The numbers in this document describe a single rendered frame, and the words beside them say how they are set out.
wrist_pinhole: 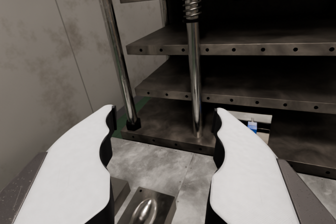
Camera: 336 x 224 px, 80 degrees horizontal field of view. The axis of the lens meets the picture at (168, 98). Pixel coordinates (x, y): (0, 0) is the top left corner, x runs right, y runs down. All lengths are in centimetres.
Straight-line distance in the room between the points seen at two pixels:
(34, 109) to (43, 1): 96
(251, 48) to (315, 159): 58
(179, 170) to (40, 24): 176
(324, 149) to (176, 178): 71
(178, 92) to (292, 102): 53
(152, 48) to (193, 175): 63
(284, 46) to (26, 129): 204
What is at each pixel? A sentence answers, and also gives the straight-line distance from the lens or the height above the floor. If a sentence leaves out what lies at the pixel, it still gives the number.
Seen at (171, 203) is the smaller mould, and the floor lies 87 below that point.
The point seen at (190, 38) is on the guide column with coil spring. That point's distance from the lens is 92.
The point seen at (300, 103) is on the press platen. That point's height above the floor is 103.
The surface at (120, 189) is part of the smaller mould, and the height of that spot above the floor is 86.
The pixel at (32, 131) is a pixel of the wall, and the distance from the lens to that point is 223.
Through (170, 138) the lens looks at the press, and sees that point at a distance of 117.
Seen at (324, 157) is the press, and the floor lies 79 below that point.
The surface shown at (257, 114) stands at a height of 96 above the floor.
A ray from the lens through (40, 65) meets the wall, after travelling 218.
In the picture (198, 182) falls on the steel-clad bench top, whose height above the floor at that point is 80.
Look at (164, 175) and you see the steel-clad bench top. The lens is 96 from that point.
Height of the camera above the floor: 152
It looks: 28 degrees down
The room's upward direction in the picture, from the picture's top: 7 degrees counter-clockwise
